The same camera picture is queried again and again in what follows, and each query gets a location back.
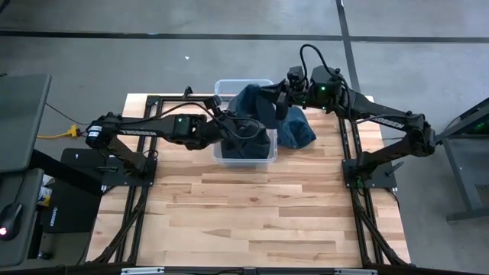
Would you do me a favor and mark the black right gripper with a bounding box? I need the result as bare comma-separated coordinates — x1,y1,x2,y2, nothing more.
259,76,311,130

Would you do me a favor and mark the blue denim hat white label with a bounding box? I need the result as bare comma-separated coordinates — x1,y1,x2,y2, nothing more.
220,128,271,160

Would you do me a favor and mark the clear plastic storage bin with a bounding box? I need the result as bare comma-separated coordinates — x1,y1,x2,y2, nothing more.
213,79,275,118
212,114,279,169

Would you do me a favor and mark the black Trossen control box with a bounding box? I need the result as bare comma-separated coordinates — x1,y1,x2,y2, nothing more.
40,179,103,235

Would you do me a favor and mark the yellow white package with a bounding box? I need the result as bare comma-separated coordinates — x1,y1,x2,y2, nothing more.
37,173,53,207

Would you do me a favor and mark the grey desk panel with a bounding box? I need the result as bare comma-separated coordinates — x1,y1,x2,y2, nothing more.
0,73,53,173

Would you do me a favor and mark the grey desk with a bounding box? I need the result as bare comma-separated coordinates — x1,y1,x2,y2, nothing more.
0,167,45,268

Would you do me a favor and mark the grey metal table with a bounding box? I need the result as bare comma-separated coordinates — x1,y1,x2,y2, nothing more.
435,97,489,223

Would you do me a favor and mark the black computer mouse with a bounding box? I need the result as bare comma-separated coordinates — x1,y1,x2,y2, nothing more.
0,202,24,241

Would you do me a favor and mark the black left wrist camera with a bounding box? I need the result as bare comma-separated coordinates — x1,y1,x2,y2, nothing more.
205,95,223,112

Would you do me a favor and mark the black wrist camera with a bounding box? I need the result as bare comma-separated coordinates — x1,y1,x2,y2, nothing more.
205,95,223,112
287,65,305,83

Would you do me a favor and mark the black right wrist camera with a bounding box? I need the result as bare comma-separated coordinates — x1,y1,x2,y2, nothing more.
287,65,305,83

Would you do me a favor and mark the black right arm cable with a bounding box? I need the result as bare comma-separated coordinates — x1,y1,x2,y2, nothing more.
299,44,347,89

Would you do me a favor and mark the black aluminium rig frame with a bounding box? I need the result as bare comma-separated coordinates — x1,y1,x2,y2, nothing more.
86,93,412,275

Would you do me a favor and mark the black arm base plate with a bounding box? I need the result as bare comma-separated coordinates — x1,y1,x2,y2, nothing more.
342,158,398,189
101,158,158,188

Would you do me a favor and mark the yellow extension cord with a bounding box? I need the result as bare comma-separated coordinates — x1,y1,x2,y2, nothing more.
37,125,82,141

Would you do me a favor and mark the silver frame bracket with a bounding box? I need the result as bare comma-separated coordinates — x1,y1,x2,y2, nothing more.
335,268,378,275
121,267,165,275

